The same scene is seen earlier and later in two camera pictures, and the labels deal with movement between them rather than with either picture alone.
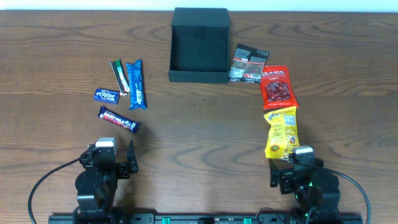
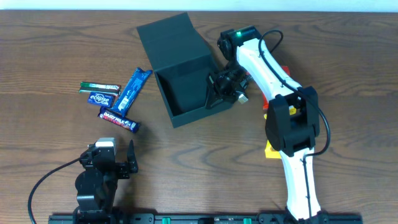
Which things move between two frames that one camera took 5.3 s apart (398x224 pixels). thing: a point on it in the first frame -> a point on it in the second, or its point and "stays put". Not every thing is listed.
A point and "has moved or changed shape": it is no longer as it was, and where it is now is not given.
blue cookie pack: [137, 93] -> [130, 93]
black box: [199, 45] has moved or changed shape
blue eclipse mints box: [107, 95] -> [101, 99]
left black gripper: [122, 168] stays put
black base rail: [203, 218] stays put
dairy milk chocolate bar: [118, 119] stays put
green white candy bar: [120, 76] -> [85, 87]
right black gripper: [285, 178] -> [217, 90]
